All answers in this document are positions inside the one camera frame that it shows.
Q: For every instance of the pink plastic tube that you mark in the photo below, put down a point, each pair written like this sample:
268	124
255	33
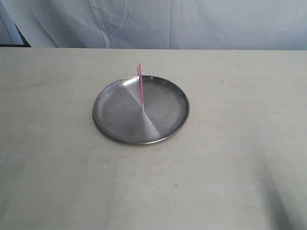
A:
141	86

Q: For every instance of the round stainless steel plate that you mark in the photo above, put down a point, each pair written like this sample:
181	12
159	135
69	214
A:
117	111

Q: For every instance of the white backdrop cloth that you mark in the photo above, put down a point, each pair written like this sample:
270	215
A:
162	24

